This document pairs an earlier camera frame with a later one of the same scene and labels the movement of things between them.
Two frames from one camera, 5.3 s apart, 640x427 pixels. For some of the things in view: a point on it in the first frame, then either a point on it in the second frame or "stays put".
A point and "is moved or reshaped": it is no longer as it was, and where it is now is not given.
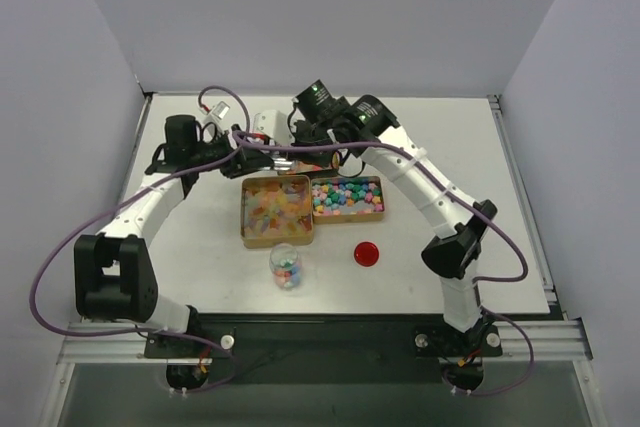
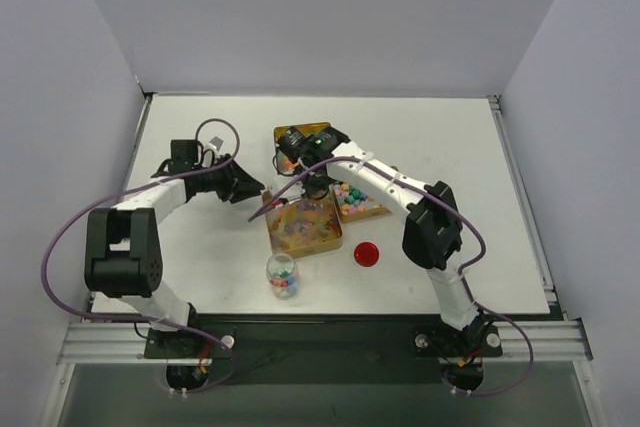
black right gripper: x=310 y=145 -> x=314 y=180
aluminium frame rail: x=111 y=343 stays put
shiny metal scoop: x=282 y=164 -> x=293 y=194
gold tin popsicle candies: x=275 y=210 is moved or reshaped
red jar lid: x=366 y=253 stays put
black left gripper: x=242 y=160 -> x=235 y=182
